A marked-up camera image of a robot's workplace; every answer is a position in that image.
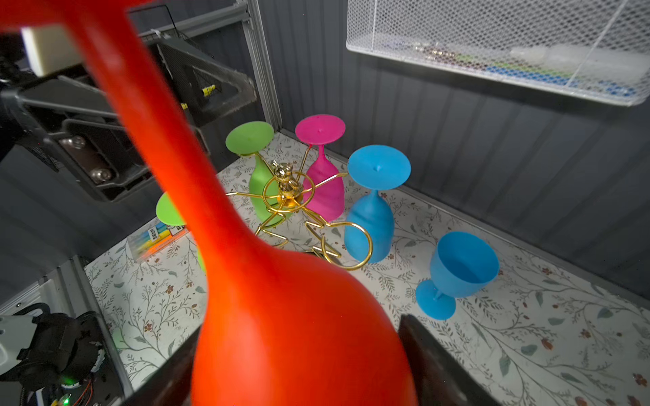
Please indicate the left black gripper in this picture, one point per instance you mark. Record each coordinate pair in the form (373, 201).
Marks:
(71, 121)

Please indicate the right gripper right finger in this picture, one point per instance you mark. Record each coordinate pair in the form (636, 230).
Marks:
(439, 379)

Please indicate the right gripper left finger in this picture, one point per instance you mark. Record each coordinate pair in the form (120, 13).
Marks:
(170, 385)

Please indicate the red wine glass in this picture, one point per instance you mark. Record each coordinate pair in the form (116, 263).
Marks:
(281, 327)

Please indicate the blue wine glass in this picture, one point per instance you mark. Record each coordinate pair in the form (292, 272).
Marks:
(461, 266)
(377, 168)

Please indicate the back green wine glass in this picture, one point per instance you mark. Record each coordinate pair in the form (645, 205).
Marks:
(247, 140)

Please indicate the green wine glass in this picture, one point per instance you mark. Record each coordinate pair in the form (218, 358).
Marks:
(172, 213)
(247, 140)

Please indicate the front green wine glass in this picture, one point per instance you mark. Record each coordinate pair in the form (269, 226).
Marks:
(172, 213)

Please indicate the pink wine glass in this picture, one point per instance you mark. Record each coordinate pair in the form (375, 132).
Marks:
(320, 130)

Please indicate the white bottle in basket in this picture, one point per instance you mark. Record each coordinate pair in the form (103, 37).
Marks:
(587, 61)

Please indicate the white wire mesh basket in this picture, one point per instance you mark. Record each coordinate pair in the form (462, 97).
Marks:
(475, 38)

